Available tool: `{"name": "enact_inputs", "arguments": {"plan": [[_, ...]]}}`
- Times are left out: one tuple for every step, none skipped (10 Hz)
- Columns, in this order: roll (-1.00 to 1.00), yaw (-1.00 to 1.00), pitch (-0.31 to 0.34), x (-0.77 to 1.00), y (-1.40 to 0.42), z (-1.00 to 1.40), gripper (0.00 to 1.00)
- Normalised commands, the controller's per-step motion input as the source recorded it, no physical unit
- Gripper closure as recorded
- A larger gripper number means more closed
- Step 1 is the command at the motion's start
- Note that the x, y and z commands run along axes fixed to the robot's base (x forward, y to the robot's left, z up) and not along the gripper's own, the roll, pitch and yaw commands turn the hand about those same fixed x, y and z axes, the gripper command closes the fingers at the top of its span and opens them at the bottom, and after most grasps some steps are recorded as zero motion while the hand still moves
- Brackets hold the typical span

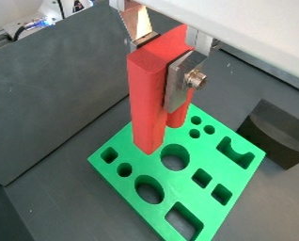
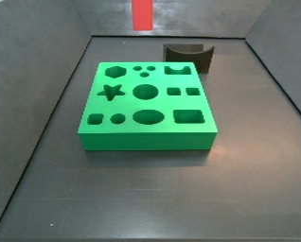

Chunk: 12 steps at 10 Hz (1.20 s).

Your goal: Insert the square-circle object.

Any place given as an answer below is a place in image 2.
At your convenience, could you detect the green shape sorter block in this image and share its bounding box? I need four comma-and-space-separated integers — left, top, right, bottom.
78, 62, 218, 151

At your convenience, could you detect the black curved-notch peg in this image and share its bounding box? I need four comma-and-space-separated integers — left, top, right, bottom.
163, 43, 216, 74

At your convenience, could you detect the red tape strip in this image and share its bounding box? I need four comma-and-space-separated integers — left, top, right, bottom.
131, 0, 153, 31

